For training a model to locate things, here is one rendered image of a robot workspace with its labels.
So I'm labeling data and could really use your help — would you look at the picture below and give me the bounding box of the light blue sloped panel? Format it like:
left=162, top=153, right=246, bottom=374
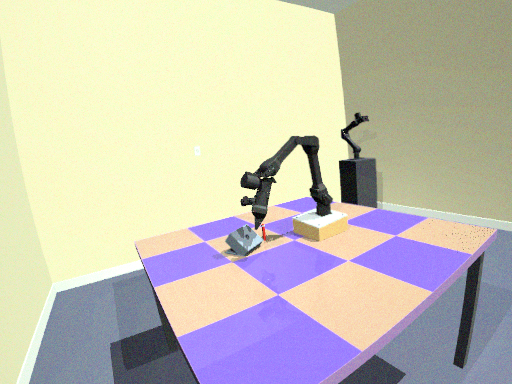
left=225, top=224, right=264, bottom=256

